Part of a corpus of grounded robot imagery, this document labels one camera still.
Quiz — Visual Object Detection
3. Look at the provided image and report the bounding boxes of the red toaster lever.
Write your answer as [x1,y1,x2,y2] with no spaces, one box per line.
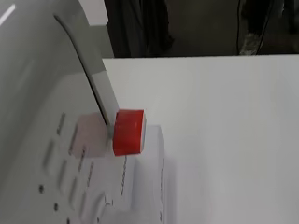
[112,108,148,157]

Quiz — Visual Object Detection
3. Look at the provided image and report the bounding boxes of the white two-slot toaster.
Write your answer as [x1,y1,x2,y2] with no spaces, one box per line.
[0,0,148,224]

